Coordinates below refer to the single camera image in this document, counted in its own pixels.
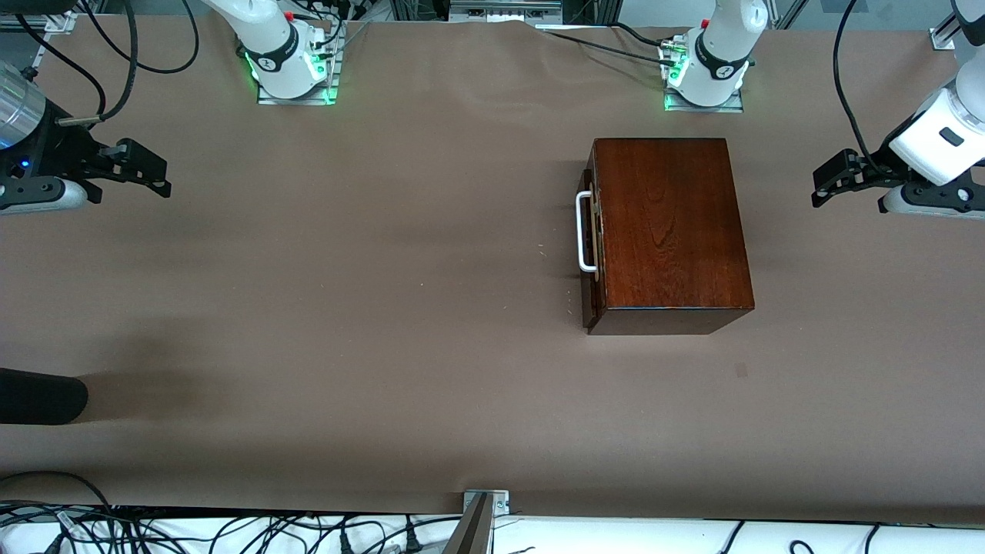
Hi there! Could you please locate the white metal drawer handle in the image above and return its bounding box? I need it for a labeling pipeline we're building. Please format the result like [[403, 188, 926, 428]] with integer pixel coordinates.
[[576, 190, 599, 275]]

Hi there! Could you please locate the wooden drawer with dark front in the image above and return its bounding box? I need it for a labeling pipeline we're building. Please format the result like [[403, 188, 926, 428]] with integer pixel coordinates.
[[583, 149, 609, 333]]

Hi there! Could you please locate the dark brown wooden cabinet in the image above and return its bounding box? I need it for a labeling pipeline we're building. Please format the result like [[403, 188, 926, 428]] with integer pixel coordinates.
[[589, 137, 756, 336]]

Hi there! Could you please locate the black cylinder object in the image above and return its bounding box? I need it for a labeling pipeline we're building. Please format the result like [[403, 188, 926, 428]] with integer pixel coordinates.
[[0, 368, 88, 426]]

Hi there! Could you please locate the grey metal electronics box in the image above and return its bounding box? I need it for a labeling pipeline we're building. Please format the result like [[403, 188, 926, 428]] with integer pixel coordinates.
[[449, 0, 563, 23]]

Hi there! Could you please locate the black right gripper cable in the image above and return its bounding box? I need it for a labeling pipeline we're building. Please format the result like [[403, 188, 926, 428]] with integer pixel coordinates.
[[15, 0, 139, 126]]

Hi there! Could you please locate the black looping arm cable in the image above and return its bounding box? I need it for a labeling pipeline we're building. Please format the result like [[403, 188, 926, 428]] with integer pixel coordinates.
[[77, 0, 201, 76]]

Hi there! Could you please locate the aluminium table edge rail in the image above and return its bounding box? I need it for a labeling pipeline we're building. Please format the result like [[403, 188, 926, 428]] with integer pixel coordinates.
[[27, 32, 53, 82]]

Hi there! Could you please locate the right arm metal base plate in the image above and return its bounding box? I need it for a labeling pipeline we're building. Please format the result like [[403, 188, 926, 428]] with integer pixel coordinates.
[[258, 73, 340, 107]]

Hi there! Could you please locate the black base power cable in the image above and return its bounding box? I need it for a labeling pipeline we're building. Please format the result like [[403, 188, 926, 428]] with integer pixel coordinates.
[[537, 23, 679, 68]]

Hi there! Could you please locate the black large loop cable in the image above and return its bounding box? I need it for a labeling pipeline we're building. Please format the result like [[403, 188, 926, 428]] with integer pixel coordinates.
[[0, 470, 118, 554]]

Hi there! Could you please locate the black cable tangle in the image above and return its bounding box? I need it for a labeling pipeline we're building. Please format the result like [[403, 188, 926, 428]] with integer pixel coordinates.
[[0, 504, 462, 554]]

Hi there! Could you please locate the silver metal mounting bracket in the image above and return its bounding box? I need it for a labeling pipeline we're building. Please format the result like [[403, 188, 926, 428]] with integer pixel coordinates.
[[463, 489, 510, 516]]

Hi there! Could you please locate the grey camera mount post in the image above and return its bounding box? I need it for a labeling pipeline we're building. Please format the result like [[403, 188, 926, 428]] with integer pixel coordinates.
[[442, 492, 494, 554]]

